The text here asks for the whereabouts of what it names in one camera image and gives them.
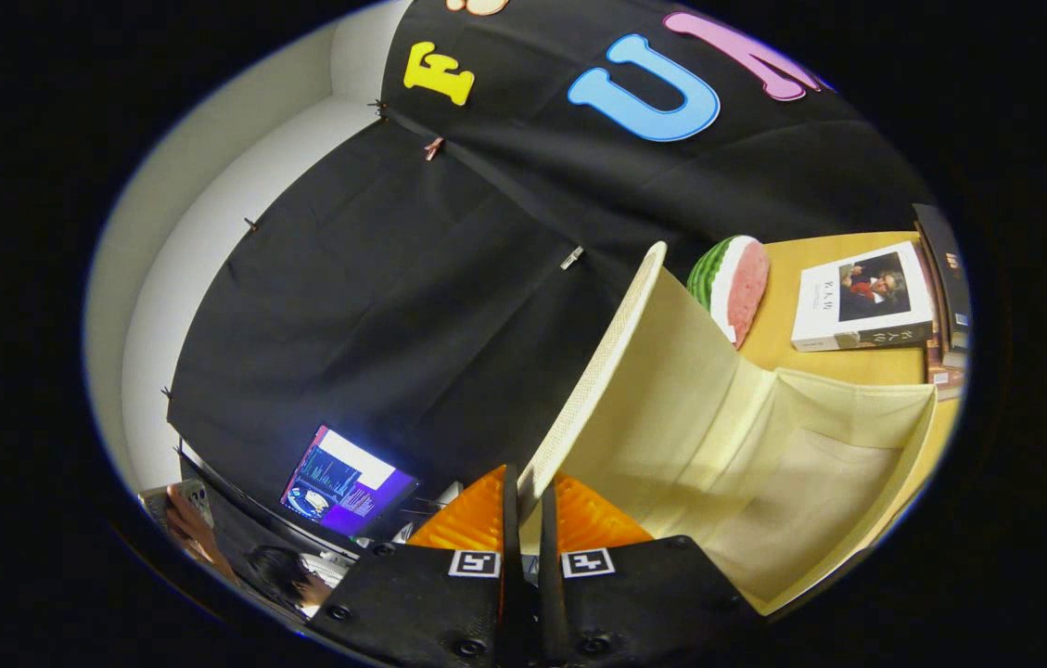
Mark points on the silver metal clip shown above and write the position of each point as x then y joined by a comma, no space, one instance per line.
571,257

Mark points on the beige fabric storage box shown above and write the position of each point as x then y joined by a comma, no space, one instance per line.
764,482

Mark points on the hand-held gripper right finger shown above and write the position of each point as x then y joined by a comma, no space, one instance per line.
634,603

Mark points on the smartphone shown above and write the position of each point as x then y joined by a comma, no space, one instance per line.
178,501

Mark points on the computer monitor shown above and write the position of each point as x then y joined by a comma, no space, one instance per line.
347,482

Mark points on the white portrait cover book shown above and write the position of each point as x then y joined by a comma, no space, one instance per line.
857,297

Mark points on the dark brown book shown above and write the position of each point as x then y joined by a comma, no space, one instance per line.
933,315

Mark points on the black cover book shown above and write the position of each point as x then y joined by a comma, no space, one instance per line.
942,260

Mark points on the watermelon slice toy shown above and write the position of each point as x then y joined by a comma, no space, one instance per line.
736,288

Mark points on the copper clip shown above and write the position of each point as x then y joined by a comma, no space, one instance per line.
433,147

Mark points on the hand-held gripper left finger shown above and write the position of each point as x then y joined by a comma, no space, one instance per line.
421,603

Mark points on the reddish brown book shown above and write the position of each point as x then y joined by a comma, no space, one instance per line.
942,376

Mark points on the black backdrop cloth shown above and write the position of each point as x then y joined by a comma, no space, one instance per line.
412,278

